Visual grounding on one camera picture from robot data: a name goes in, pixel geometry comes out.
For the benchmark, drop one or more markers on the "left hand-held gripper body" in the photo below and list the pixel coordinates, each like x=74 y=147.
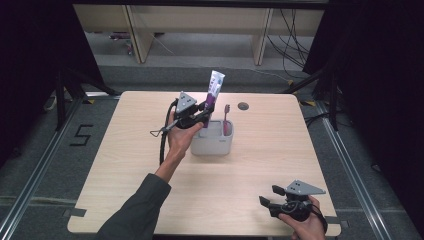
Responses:
x=185 y=101

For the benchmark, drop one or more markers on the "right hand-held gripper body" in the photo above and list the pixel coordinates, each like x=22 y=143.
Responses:
x=301 y=189

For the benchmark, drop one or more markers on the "white and purple toothpaste tube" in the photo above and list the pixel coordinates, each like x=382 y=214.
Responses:
x=214 y=90

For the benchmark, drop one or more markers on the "pink toothbrush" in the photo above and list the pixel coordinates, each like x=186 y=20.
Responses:
x=226 y=116

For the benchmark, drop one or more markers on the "grey toothbrush holder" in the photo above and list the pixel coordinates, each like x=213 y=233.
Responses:
x=213 y=145

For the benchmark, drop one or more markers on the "person's left hand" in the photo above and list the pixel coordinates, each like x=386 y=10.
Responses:
x=178 y=138

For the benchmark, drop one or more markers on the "person's right hand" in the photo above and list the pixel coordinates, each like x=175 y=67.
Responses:
x=308 y=230

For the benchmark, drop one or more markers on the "beige wooden shelf unit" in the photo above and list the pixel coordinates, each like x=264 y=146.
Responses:
x=200 y=20

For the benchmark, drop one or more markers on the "black metal stand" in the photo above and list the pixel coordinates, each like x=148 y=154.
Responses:
x=333 y=100
x=60 y=100

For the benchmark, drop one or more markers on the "dark curtain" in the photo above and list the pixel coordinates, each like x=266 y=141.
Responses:
x=30 y=66
x=383 y=83

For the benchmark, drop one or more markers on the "metal floor rail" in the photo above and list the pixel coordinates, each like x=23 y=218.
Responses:
x=36 y=170
x=353 y=166

